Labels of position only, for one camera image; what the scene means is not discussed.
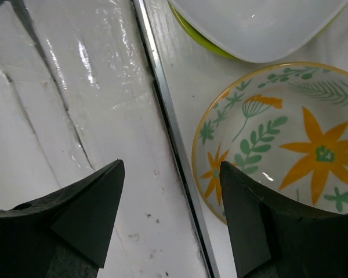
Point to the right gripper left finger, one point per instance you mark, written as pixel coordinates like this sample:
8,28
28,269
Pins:
66,233

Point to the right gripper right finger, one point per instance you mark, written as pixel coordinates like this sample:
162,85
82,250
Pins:
274,236

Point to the yellow star pattern bowl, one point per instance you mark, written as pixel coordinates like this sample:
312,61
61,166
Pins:
285,126

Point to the white green square bowl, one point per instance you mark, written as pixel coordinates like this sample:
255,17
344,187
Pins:
254,31

